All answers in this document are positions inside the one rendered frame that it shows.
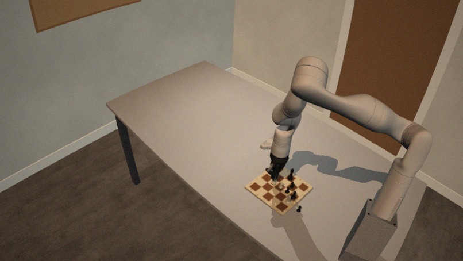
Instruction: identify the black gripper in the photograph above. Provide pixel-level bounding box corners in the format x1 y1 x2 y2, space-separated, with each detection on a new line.
265 153 289 181

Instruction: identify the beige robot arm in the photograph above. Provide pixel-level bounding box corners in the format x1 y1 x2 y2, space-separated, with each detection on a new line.
260 56 433 221

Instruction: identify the brown and cream chessboard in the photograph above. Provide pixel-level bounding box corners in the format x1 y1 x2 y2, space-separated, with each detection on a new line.
244 167 313 216

